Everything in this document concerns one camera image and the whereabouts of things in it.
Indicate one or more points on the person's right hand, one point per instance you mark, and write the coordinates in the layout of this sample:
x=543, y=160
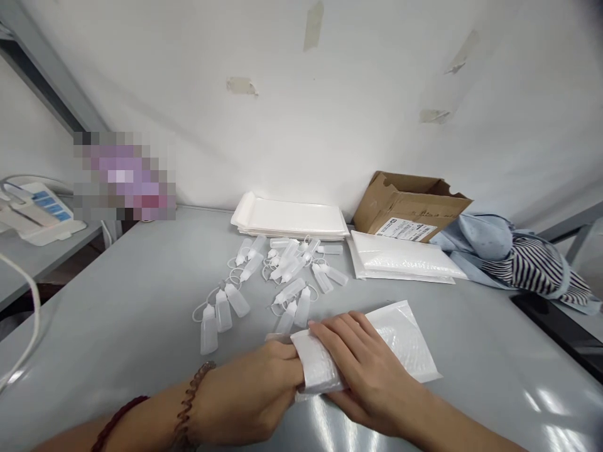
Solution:
x=381, y=381

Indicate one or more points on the person's left hand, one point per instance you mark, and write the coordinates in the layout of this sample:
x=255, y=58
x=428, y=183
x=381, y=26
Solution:
x=249, y=386

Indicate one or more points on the person's left fingers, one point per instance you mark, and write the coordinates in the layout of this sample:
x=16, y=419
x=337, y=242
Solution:
x=288, y=365

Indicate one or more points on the white bubble mailer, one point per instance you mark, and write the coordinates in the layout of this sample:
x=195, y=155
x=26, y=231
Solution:
x=400, y=343

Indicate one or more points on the pile of clear squeeze bottles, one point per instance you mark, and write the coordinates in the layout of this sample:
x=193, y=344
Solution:
x=278, y=278

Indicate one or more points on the tall stack of white envelopes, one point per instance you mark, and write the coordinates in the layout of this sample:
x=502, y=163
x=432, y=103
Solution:
x=287, y=212

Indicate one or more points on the low stack of padded envelopes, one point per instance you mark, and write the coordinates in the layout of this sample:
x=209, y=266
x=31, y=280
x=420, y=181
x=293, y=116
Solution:
x=400, y=259

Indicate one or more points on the brown cardboard box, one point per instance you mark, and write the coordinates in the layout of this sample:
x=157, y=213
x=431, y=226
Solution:
x=405, y=207

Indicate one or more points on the light blue garment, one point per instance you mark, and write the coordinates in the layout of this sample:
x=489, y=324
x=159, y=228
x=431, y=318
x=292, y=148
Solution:
x=476, y=240

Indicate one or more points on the grey side table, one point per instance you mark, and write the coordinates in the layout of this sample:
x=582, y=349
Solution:
x=52, y=254

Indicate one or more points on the navy white striped garment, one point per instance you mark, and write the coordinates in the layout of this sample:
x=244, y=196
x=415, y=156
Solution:
x=537, y=268

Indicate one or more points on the black flat board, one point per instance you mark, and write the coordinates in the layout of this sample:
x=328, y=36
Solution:
x=565, y=325

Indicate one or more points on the beige tape piece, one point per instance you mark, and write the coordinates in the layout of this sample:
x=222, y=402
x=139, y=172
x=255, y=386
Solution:
x=241, y=85
x=464, y=52
x=313, y=26
x=434, y=116

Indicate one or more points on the white device with blue buttons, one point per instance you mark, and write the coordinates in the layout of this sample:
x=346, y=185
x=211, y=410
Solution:
x=37, y=212

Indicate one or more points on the grey metal shelf frame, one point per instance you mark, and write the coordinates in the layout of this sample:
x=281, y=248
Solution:
x=52, y=70

